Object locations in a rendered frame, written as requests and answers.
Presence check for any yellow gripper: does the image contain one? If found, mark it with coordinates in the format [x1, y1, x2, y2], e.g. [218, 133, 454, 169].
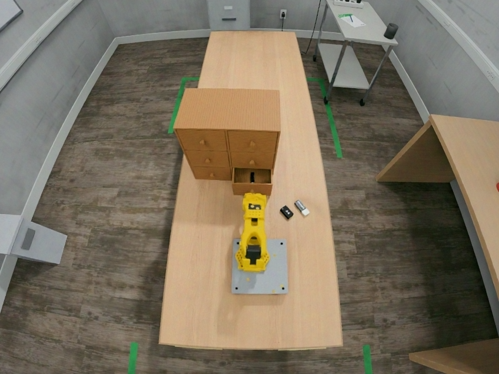
[244, 193, 267, 208]

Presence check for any brown wooden chest of drawers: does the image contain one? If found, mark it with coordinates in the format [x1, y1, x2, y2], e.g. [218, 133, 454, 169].
[173, 88, 281, 179]

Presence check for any white eraser with black sleeve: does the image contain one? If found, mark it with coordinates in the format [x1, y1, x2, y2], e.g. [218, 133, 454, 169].
[294, 200, 309, 216]

